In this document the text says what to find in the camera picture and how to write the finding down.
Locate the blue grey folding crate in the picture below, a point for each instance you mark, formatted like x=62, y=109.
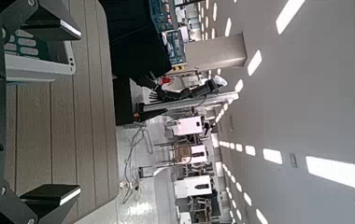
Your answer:
x=38, y=67

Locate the white robot station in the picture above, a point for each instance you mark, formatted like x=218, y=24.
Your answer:
x=194, y=186
x=199, y=154
x=188, y=126

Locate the white square pillar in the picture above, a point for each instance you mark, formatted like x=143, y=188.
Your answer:
x=216, y=51

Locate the grey robot lift column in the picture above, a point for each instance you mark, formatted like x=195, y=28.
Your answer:
x=191, y=103

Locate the blue plastic crate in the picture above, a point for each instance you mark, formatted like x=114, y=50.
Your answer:
x=175, y=46
x=160, y=14

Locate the wicker chair black frame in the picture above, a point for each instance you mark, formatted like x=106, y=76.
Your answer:
x=181, y=152

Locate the rectangular ceiling light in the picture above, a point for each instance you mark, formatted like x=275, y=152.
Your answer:
x=254, y=62
x=272, y=156
x=340, y=174
x=289, y=15

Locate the black cloth covered table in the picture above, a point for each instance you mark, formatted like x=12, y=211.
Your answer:
x=135, y=40

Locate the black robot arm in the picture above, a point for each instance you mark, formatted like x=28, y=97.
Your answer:
x=194, y=91

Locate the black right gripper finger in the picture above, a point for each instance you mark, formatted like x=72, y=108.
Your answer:
x=49, y=197
x=51, y=26

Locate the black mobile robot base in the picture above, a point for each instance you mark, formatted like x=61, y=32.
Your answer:
x=123, y=102

